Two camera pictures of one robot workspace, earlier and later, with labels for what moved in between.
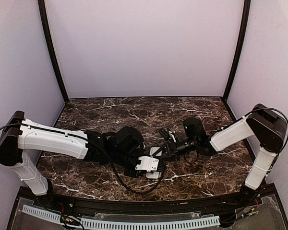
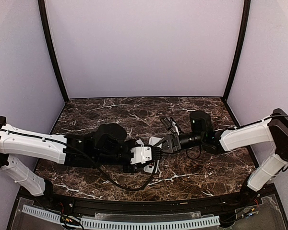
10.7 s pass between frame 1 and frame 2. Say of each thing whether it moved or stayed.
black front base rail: stayed
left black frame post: stayed
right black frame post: stayed
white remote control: moved
